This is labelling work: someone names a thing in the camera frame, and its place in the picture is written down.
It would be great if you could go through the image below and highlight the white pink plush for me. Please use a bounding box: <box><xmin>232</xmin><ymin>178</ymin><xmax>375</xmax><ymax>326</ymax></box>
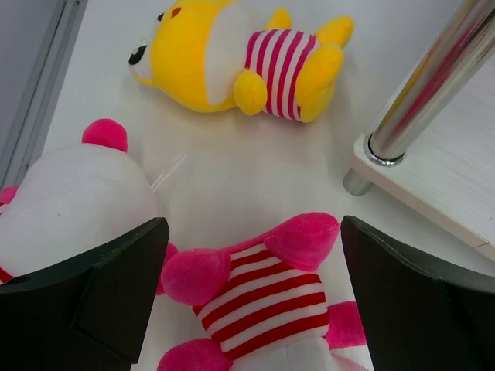
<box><xmin>1</xmin><ymin>118</ymin><xmax>165</xmax><ymax>284</ymax></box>
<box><xmin>157</xmin><ymin>212</ymin><xmax>370</xmax><ymax>370</ymax></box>

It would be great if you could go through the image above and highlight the white two-tier shelf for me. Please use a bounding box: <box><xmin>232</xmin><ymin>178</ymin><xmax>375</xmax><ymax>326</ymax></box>
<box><xmin>343</xmin><ymin>1</ymin><xmax>494</xmax><ymax>258</ymax></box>

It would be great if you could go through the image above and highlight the yellow plush toy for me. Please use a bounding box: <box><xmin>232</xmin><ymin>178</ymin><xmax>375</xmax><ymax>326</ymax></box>
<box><xmin>128</xmin><ymin>1</ymin><xmax>354</xmax><ymax>123</ymax></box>

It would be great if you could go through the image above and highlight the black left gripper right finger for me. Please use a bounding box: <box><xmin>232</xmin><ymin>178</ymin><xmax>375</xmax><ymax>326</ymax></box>
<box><xmin>341</xmin><ymin>216</ymin><xmax>494</xmax><ymax>370</ymax></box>

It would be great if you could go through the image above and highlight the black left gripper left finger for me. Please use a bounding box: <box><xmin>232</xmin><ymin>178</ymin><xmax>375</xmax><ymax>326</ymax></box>
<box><xmin>1</xmin><ymin>218</ymin><xmax>169</xmax><ymax>370</ymax></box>

